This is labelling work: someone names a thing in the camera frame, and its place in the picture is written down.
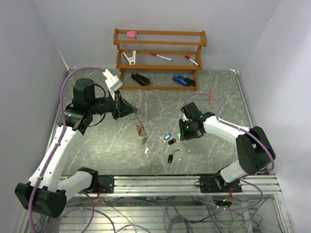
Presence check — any black stapler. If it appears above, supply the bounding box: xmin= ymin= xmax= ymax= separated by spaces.
xmin=131 ymin=72 xmax=151 ymax=86

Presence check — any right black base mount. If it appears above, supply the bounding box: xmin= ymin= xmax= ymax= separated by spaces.
xmin=194 ymin=174 xmax=242 ymax=193

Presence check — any orange pencil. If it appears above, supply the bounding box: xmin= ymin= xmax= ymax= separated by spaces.
xmin=209 ymin=86 xmax=214 ymax=104

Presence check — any white clamp tool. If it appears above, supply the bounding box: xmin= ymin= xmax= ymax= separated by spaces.
xmin=122 ymin=50 xmax=137 ymax=66

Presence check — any pink eraser block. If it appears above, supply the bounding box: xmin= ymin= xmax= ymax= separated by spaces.
xmin=126 ymin=31 xmax=137 ymax=40

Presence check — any silver key on lower tag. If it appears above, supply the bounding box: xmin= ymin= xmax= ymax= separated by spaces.
xmin=171 ymin=149 xmax=180 ymax=155

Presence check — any blue stapler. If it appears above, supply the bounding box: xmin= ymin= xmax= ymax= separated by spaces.
xmin=172 ymin=74 xmax=196 ymax=87

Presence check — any purple cable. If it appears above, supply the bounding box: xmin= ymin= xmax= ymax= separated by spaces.
xmin=28 ymin=67 xmax=107 ymax=233
xmin=184 ymin=93 xmax=276 ymax=211

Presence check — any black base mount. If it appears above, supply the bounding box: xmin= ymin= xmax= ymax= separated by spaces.
xmin=194 ymin=174 xmax=242 ymax=193
xmin=94 ymin=175 xmax=115 ymax=194

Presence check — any black key tag upper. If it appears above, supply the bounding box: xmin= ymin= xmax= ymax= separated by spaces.
xmin=168 ymin=139 xmax=176 ymax=145

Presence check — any aluminium rail frame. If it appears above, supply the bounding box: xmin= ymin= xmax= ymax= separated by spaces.
xmin=89 ymin=175 xmax=281 ymax=197

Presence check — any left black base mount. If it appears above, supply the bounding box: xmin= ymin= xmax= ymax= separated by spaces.
xmin=94 ymin=175 xmax=115 ymax=194

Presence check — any keyring chain with keys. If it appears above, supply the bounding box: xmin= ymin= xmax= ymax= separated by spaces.
xmin=132 ymin=104 xmax=149 ymax=146

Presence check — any red capped white marker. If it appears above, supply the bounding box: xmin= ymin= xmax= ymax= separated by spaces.
xmin=185 ymin=55 xmax=199 ymax=66

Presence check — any blue key tag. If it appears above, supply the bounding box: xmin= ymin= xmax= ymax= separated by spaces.
xmin=164 ymin=133 xmax=172 ymax=141

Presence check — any red white marker pen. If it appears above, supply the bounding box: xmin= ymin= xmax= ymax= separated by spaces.
xmin=150 ymin=52 xmax=173 ymax=62

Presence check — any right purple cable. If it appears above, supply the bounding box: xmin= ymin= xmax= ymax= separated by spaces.
xmin=184 ymin=93 xmax=276 ymax=211

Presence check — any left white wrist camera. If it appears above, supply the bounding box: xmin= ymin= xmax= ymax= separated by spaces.
xmin=103 ymin=69 xmax=123 ymax=97

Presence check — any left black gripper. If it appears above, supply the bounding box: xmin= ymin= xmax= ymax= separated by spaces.
xmin=87 ymin=88 xmax=137 ymax=120

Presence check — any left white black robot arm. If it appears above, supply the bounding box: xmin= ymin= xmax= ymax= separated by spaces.
xmin=15 ymin=76 xmax=136 ymax=218

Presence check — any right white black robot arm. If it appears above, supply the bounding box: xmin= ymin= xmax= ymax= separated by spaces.
xmin=178 ymin=102 xmax=276 ymax=193

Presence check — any black key tag lower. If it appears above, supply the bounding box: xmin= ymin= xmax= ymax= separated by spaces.
xmin=168 ymin=154 xmax=173 ymax=164

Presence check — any black key tag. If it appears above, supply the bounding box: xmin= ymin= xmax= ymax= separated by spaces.
xmin=168 ymin=139 xmax=176 ymax=145
xmin=168 ymin=154 xmax=173 ymax=164

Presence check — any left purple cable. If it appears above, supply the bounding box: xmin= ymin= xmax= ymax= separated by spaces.
xmin=28 ymin=67 xmax=107 ymax=233

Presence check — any wooden three-tier rack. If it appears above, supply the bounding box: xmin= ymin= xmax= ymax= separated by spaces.
xmin=113 ymin=29 xmax=207 ymax=90

